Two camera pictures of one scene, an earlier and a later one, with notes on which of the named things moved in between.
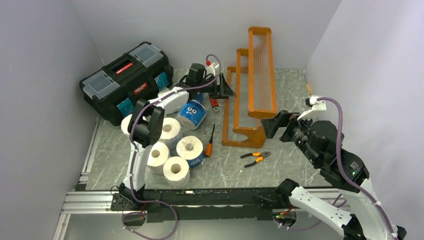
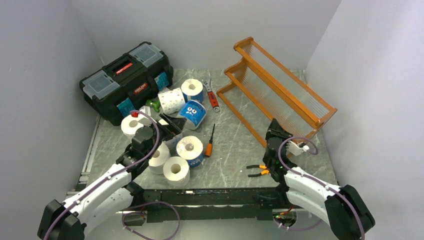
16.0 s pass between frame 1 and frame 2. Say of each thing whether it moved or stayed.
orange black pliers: moved
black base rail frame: stayed
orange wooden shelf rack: moved
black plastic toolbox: stayed
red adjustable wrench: stayed
